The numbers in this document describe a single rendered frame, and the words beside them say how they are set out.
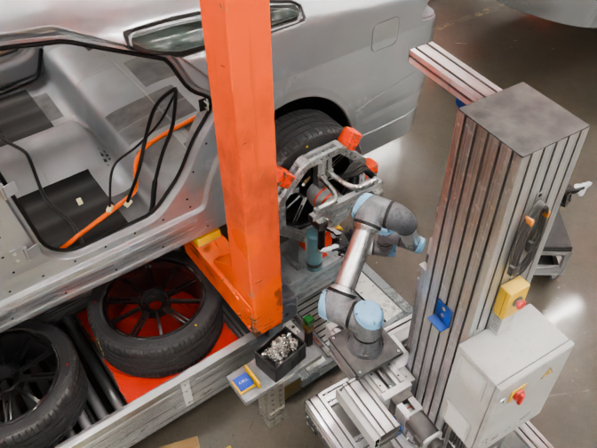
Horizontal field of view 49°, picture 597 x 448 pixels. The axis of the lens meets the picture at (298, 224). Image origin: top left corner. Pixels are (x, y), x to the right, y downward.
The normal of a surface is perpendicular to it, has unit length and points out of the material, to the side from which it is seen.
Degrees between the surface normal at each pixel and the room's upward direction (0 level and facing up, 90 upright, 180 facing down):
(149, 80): 6
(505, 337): 0
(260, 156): 90
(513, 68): 0
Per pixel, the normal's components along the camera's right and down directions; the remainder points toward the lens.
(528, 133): -0.01, -0.70
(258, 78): 0.59, 0.58
